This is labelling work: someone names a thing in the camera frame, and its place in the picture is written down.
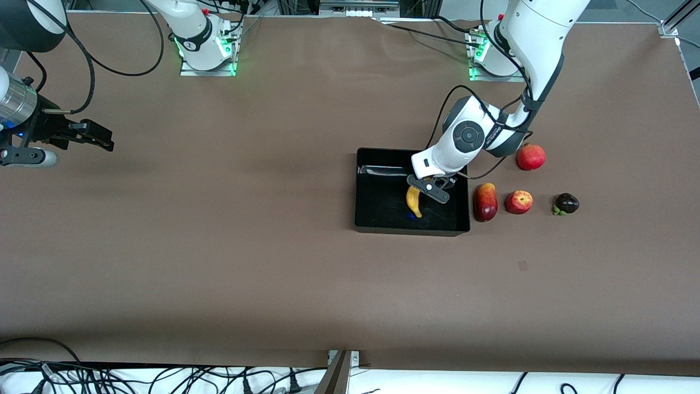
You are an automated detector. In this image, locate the red yellow apple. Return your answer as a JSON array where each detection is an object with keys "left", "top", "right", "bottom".
[{"left": 504, "top": 190, "right": 534, "bottom": 215}]

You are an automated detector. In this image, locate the red yellow mango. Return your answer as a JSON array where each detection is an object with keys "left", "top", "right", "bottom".
[{"left": 472, "top": 183, "right": 499, "bottom": 223}]

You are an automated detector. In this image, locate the black rectangular plastic tray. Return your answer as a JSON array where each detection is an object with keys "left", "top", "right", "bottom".
[{"left": 354, "top": 147, "right": 471, "bottom": 237}]

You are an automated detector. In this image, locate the yellow banana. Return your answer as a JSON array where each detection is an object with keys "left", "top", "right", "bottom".
[{"left": 406, "top": 186, "right": 424, "bottom": 218}]

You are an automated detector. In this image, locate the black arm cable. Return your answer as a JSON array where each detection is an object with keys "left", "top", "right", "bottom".
[
  {"left": 26, "top": 0, "right": 97, "bottom": 115},
  {"left": 432, "top": 0, "right": 547, "bottom": 181}
]

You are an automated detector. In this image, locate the aluminium frame structure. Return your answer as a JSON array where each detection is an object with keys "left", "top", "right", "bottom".
[{"left": 276, "top": 0, "right": 438, "bottom": 18}]

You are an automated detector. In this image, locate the dark purple mangosteen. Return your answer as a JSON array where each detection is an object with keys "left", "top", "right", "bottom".
[{"left": 552, "top": 193, "right": 580, "bottom": 216}]

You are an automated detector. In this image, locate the grey metal table bracket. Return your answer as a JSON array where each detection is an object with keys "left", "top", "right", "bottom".
[{"left": 314, "top": 349, "right": 361, "bottom": 394}]

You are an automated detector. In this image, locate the grey power strip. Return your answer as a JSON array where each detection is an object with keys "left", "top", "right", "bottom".
[{"left": 319, "top": 0, "right": 401, "bottom": 15}]

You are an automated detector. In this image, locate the red pomegranate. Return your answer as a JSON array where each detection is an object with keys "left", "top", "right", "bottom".
[{"left": 516, "top": 143, "right": 546, "bottom": 171}]

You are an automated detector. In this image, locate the tangled black cable bundle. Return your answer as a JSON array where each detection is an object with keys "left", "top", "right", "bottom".
[{"left": 0, "top": 358, "right": 329, "bottom": 394}]

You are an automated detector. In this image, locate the aluminium corner bracket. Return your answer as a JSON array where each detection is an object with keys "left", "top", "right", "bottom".
[{"left": 658, "top": 0, "right": 700, "bottom": 39}]

